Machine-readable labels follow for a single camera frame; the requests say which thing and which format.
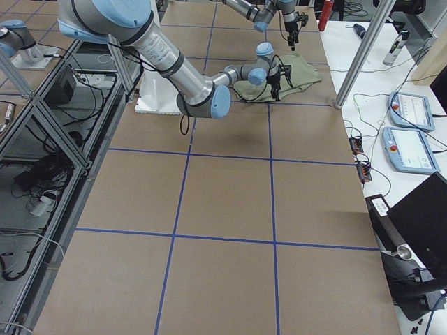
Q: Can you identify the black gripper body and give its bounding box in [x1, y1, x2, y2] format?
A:
[282, 12, 308, 34]
[267, 64, 292, 86]

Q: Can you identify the olive green long-sleeve shirt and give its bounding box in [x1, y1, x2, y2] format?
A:
[233, 53, 323, 103]

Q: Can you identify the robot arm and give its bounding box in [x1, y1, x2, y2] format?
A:
[58, 1, 291, 119]
[221, 0, 309, 51]

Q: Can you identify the red cylinder bottle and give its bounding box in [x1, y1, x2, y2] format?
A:
[318, 0, 334, 31]

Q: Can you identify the clear spray bottle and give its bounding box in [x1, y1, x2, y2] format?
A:
[383, 29, 410, 66]

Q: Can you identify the far blue teach pendant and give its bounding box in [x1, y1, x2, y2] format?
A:
[388, 91, 435, 132]

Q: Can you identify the blue teach pendant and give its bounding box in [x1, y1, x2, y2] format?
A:
[388, 91, 435, 132]
[382, 126, 441, 175]

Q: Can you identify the near blue teach pendant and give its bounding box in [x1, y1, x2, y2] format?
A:
[382, 126, 441, 175]

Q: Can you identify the black box with white label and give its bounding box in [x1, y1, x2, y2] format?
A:
[365, 194, 405, 252]

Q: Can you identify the black laptop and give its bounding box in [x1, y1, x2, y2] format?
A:
[388, 172, 446, 278]

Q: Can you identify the aluminium frame pillar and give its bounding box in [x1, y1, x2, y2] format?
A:
[335, 0, 396, 110]

